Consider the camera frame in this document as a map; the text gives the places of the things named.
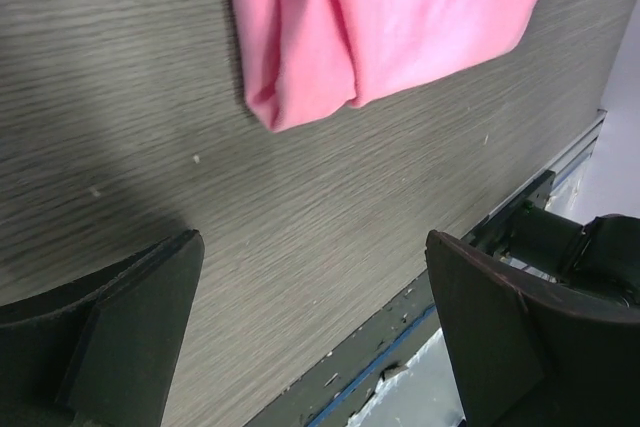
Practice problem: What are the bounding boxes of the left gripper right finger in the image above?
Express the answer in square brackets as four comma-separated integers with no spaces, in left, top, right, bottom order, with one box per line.
[426,230,639,426]

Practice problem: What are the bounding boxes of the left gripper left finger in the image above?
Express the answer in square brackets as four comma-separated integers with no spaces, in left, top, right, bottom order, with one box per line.
[1,230,205,426]

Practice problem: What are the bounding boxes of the pink t shirt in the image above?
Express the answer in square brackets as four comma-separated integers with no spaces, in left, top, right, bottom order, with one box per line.
[232,0,538,132]

